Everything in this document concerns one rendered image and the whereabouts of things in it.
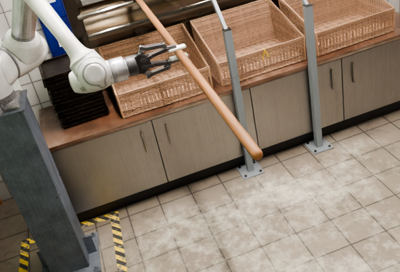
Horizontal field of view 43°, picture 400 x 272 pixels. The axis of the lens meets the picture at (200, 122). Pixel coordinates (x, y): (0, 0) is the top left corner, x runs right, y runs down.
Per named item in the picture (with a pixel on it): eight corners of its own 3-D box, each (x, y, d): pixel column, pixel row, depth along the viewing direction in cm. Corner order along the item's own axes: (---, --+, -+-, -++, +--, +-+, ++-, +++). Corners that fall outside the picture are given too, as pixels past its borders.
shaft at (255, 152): (265, 159, 127) (263, 150, 125) (254, 163, 126) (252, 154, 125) (136, -6, 271) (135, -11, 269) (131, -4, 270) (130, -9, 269)
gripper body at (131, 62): (121, 53, 188) (145, 46, 190) (127, 73, 193) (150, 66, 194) (125, 60, 182) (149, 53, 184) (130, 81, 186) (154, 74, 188)
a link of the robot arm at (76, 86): (115, 86, 192) (116, 85, 179) (75, 97, 190) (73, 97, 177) (106, 58, 191) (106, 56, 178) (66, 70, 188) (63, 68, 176)
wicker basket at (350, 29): (279, 34, 342) (275, -6, 328) (351, 11, 353) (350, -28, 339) (316, 58, 302) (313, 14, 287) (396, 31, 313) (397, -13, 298)
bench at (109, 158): (68, 179, 345) (38, 107, 316) (375, 75, 387) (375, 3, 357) (75, 230, 298) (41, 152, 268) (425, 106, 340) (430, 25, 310)
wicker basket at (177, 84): (109, 86, 322) (96, 47, 308) (191, 61, 332) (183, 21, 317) (121, 120, 281) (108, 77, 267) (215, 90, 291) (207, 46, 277)
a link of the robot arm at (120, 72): (112, 77, 193) (127, 73, 194) (116, 87, 185) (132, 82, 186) (106, 56, 188) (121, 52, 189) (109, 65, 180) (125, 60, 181)
